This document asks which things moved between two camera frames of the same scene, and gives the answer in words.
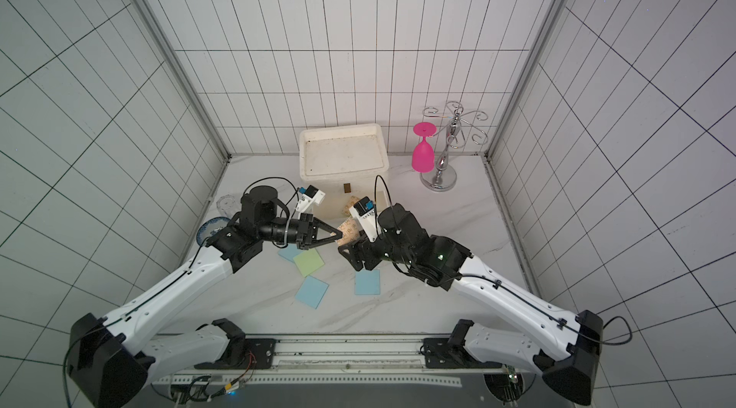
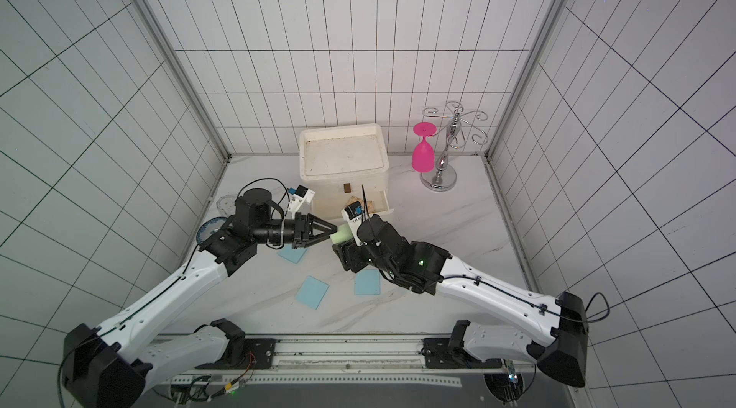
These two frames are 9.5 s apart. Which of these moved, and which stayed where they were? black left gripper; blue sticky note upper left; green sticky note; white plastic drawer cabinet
Moved: green sticky note
Stayed: blue sticky note upper left; black left gripper; white plastic drawer cabinet
